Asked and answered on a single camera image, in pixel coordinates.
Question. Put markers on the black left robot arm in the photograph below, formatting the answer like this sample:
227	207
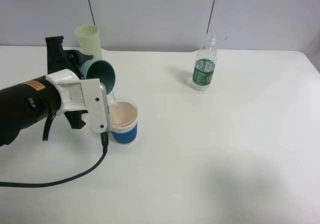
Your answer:
25	104

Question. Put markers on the teal plastic cup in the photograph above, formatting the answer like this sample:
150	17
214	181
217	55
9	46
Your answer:
101	69

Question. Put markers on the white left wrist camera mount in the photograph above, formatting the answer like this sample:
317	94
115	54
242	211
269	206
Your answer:
82	94

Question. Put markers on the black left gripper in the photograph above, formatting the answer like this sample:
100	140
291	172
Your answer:
59	59

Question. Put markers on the light green plastic cup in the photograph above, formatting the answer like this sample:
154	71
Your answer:
89	39

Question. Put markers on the clear bottle green label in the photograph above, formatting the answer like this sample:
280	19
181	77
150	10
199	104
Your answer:
205	63

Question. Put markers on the blue sleeved glass cup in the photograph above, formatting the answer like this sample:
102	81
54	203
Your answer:
124	120

